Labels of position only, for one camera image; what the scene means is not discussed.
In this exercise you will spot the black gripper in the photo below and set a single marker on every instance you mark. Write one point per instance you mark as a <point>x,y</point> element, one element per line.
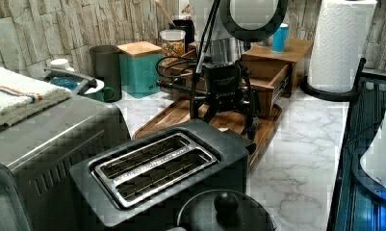
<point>229,89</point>

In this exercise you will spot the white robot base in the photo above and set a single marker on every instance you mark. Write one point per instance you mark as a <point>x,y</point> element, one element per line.
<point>369,167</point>

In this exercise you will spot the wooden cutting board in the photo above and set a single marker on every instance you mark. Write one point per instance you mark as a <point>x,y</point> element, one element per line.
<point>178,112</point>

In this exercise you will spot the wooden drawer organizer box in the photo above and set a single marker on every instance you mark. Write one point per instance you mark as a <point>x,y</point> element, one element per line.
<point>271,73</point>

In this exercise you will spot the black paper towel holder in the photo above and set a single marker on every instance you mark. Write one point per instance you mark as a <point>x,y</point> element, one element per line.
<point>348,96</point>

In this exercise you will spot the blue cylindrical shaker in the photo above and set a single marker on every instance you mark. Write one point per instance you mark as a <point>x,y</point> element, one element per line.
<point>279,38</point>

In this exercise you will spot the glass jar of cereal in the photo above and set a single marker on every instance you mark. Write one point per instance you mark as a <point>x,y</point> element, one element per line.
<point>173,44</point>

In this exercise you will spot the black pot lid with knob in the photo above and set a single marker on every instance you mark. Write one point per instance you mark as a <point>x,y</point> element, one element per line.
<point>224,210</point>

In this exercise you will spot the black utensil holder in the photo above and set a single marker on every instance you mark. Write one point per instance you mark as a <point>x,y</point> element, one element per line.
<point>186,26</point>

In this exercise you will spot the black two-slot toaster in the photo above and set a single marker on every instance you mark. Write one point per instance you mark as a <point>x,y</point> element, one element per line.
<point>142,184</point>

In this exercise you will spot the teal canister with wooden lid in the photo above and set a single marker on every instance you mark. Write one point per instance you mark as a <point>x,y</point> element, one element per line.
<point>138,68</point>

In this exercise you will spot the green mug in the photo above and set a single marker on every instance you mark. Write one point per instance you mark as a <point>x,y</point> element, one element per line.
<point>101,92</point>

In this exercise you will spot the dark grey tall cup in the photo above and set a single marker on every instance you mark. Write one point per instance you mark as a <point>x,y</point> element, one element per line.
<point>105,64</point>

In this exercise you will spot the white paper towel roll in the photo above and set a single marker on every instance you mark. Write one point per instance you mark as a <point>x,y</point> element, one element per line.
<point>342,29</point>

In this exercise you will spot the white bottle cap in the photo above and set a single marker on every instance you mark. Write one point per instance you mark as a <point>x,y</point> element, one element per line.
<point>61,64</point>

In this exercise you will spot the stainless steel toaster oven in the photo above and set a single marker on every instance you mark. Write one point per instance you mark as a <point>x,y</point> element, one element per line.
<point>40,149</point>

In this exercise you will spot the white striped folded towel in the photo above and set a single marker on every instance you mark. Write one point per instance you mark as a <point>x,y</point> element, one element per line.
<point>22,96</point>

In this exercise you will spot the wooden spoon handle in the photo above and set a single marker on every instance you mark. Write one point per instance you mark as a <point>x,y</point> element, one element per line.
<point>163,10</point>

